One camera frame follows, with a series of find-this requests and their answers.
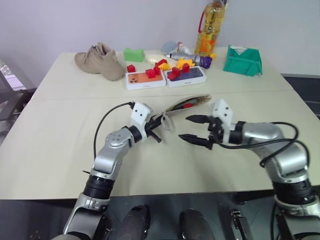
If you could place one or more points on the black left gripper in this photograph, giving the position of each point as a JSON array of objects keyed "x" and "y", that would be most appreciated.
[{"x": 151, "y": 126}]

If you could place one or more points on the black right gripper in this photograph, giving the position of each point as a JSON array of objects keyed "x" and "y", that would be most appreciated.
[{"x": 217, "y": 130}]

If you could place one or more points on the grid pattern pencil pouch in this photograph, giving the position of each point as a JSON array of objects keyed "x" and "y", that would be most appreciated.
[{"x": 177, "y": 108}]

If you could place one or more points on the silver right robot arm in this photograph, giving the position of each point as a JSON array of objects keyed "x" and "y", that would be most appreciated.
[{"x": 277, "y": 147}]

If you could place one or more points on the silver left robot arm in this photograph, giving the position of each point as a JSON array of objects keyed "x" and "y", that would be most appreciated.
[{"x": 110, "y": 152}]

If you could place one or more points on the red marker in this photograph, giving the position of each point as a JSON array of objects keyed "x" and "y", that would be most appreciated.
[{"x": 186, "y": 105}]

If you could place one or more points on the orange print phone box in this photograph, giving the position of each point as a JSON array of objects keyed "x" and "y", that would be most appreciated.
[{"x": 145, "y": 81}]

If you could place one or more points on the red toy block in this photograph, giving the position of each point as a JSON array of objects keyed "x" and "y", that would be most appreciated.
[
  {"x": 175, "y": 73},
  {"x": 186, "y": 68},
  {"x": 162, "y": 62},
  {"x": 150, "y": 73},
  {"x": 157, "y": 70},
  {"x": 131, "y": 68}
]

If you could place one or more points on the purple print phone box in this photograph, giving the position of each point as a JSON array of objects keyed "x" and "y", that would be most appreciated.
[{"x": 187, "y": 77}]

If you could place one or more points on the orange yellow toy block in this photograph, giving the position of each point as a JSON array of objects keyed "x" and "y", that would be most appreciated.
[{"x": 184, "y": 62}]

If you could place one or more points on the purple plastic toy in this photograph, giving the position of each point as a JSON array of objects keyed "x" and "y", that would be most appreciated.
[{"x": 205, "y": 62}]

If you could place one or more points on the green plastic block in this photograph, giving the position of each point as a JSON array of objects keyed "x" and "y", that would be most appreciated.
[{"x": 133, "y": 55}]

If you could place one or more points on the grey blue round object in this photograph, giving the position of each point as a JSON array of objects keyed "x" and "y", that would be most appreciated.
[{"x": 168, "y": 47}]

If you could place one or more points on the small yellow toy block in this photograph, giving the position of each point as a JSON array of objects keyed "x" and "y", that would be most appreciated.
[{"x": 213, "y": 56}]

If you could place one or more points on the grey plastic bag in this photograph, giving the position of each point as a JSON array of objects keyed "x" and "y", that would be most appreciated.
[{"x": 183, "y": 47}]

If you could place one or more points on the green plastic bin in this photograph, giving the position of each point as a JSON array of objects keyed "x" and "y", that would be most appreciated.
[{"x": 242, "y": 61}]

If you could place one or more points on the tan suede boot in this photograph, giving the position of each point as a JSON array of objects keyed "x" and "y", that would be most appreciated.
[{"x": 100, "y": 61}]

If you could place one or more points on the dark rounded shape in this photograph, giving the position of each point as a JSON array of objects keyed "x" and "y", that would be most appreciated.
[
  {"x": 196, "y": 225},
  {"x": 135, "y": 222}
]

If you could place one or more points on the yellow cooking oil bottle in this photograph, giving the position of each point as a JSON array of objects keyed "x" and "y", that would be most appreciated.
[{"x": 210, "y": 27}]

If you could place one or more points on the dark furniture edge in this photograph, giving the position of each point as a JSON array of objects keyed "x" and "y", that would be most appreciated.
[{"x": 305, "y": 92}]

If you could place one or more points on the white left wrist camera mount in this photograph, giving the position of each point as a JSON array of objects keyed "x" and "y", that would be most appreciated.
[{"x": 140, "y": 112}]

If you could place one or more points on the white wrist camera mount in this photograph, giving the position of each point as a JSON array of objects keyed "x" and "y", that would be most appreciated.
[
  {"x": 140, "y": 112},
  {"x": 223, "y": 110}
]

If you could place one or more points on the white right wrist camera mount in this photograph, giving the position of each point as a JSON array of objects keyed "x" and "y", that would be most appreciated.
[{"x": 223, "y": 110}]

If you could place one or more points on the black bracket under table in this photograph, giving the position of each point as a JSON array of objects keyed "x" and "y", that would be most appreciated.
[{"x": 241, "y": 225}]

